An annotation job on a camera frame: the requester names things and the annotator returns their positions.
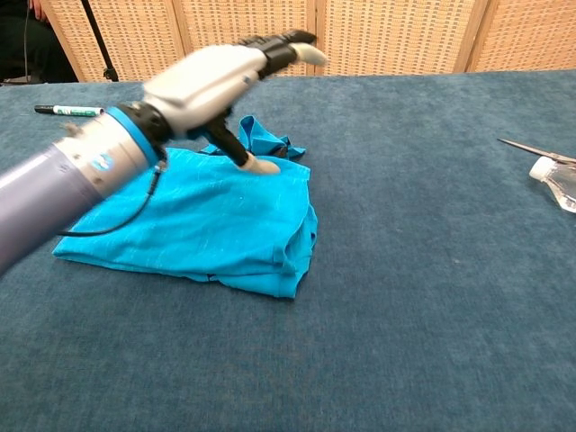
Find black tripod stand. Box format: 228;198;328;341
80;0;120;83

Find clear plastic water bottle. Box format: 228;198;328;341
528;157;576;214

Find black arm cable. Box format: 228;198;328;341
57;161;168;238

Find green and white marker pen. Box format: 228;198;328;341
34;103;107;119

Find dark teal table cloth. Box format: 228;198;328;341
0;69;576;432

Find woven wooden folding screen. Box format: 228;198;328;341
40;0;576;83

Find blue printed t-shirt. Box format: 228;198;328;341
52;115;319;299

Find black-handled steel scissors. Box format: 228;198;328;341
497;138;576;164

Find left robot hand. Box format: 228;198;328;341
142;30;329;176

